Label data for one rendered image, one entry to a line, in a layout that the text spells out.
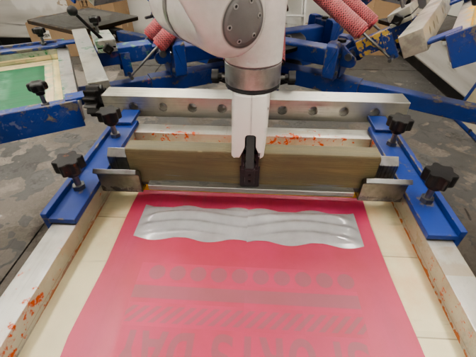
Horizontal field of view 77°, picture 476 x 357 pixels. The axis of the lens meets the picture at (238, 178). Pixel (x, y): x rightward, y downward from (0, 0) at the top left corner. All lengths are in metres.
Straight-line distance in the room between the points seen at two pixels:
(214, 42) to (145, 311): 0.33
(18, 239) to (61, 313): 1.64
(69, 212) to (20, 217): 1.72
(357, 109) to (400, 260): 0.35
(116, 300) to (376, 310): 0.34
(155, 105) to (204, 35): 0.46
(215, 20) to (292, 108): 0.45
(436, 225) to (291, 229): 0.21
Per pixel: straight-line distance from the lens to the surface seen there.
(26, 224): 2.16
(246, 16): 0.29
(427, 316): 0.48
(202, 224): 0.49
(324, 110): 0.71
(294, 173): 0.50
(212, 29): 0.28
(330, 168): 0.50
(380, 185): 0.53
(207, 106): 0.70
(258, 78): 0.39
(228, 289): 0.43
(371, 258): 0.50
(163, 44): 1.06
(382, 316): 0.45
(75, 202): 0.53
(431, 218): 0.53
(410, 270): 0.51
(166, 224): 0.50
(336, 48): 1.08
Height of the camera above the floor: 1.33
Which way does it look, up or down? 40 degrees down
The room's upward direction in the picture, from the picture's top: straight up
